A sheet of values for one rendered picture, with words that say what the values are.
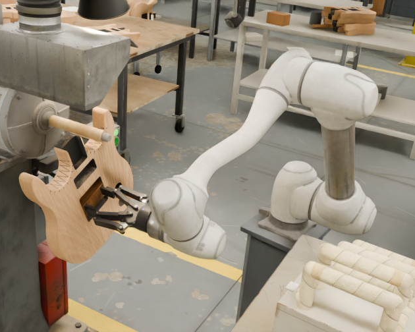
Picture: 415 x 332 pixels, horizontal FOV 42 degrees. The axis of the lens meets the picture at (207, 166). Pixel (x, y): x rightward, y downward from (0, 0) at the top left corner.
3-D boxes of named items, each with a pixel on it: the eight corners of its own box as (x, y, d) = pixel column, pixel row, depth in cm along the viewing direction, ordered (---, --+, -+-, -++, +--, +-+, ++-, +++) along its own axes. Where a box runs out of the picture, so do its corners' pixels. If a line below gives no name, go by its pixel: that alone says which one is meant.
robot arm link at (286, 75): (251, 80, 157) (294, 91, 150) (280, 35, 163) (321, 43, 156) (260, 107, 167) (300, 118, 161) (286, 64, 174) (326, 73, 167)
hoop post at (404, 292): (385, 318, 112) (395, 282, 108) (388, 310, 114) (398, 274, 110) (400, 325, 111) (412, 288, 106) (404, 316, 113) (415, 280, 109)
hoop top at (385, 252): (349, 250, 148) (351, 241, 147) (352, 245, 150) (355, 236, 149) (424, 279, 139) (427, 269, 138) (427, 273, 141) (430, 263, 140)
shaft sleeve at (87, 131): (58, 116, 155) (55, 126, 155) (51, 114, 152) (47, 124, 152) (109, 132, 148) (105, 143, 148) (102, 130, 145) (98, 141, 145)
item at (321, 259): (309, 286, 119) (316, 251, 115) (314, 278, 122) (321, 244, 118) (323, 292, 118) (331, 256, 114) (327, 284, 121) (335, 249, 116)
